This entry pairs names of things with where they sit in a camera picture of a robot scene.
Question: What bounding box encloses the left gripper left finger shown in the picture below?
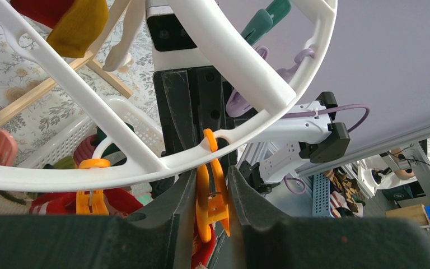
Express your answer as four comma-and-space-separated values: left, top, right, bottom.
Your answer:
0, 170, 196, 268

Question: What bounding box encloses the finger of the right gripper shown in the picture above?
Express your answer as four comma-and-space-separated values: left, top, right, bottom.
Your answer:
161, 70, 199, 149

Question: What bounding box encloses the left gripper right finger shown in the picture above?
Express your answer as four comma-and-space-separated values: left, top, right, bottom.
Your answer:
227, 166, 430, 268

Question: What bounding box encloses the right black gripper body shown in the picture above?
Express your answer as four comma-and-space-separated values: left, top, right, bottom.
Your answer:
152, 66, 238, 179

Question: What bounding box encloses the lilac clothespin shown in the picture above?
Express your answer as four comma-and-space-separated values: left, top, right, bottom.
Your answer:
225, 46, 315, 118

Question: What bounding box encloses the orange clothespin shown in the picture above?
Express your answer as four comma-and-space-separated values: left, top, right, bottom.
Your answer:
195, 128, 232, 244
76, 159, 110, 216

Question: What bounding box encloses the white round clip hanger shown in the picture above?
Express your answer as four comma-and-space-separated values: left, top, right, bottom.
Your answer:
0, 0, 339, 193

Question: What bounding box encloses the red striped santa sock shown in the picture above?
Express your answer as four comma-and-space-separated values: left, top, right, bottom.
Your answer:
29, 188, 143, 217

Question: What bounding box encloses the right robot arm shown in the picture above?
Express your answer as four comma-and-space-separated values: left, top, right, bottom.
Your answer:
153, 66, 350, 194

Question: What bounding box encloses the white plastic basket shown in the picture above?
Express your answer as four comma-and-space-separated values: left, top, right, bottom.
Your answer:
18, 96, 165, 169

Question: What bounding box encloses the teal clothespin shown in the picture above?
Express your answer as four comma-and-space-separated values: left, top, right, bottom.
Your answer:
241, 0, 292, 45

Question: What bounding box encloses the mustard hanging sock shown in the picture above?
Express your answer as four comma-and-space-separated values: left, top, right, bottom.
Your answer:
46, 0, 109, 58

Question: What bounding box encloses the red hanging sock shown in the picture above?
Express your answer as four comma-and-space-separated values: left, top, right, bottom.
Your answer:
10, 0, 74, 18

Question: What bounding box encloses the floral table mat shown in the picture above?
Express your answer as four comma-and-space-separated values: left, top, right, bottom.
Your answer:
0, 20, 159, 166

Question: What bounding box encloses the wooden drying rack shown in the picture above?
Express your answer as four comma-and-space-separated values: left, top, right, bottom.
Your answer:
0, 52, 133, 128

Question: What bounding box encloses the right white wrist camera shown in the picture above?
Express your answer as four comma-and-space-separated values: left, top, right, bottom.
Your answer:
146, 0, 210, 71

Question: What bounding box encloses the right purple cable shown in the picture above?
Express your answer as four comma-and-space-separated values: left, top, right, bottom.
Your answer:
282, 104, 371, 195

